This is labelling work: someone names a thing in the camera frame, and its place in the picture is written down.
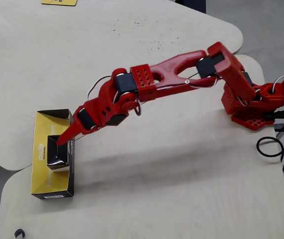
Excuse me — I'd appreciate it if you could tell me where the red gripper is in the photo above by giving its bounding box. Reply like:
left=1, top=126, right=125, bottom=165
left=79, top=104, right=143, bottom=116
left=55, top=74, right=139, bottom=147

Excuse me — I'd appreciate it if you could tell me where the small black and white box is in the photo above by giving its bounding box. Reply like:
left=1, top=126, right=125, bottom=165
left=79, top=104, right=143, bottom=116
left=46, top=135, right=71, bottom=172

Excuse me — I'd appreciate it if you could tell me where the yellow and black open box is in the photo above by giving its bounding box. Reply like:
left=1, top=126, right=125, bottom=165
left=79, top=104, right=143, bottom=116
left=29, top=108, right=76, bottom=200

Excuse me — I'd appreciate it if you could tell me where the yellow card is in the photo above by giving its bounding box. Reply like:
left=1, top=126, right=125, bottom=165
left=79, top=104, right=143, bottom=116
left=40, top=0, right=78, bottom=6

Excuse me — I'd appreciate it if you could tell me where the dark chair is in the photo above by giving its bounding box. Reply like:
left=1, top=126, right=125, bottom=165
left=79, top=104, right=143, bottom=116
left=175, top=0, right=207, bottom=14

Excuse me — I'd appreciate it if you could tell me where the white servo wire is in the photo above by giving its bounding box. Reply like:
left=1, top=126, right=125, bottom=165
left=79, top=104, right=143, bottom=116
left=86, top=74, right=113, bottom=101

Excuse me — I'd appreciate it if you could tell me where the looped black cable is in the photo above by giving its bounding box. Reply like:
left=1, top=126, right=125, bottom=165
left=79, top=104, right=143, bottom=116
left=256, top=99, right=284, bottom=158

